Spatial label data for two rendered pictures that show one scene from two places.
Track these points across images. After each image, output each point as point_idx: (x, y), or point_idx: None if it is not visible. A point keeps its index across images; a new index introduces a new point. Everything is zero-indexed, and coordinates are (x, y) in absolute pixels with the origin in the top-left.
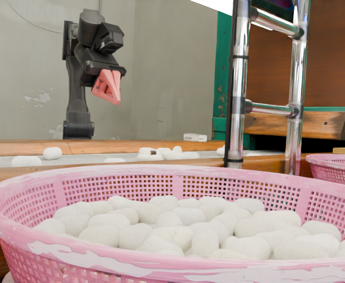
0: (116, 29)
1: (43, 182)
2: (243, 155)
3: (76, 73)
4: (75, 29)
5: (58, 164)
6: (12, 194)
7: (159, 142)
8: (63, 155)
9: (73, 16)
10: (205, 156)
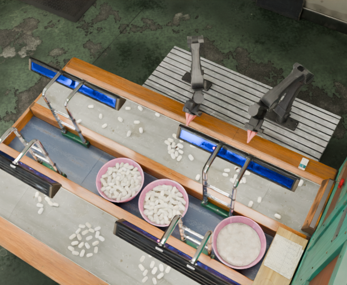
0: (254, 122)
1: (163, 180)
2: (288, 192)
3: (291, 89)
4: (262, 98)
5: (207, 155)
6: (155, 182)
7: (273, 157)
8: (226, 143)
9: None
10: (267, 180)
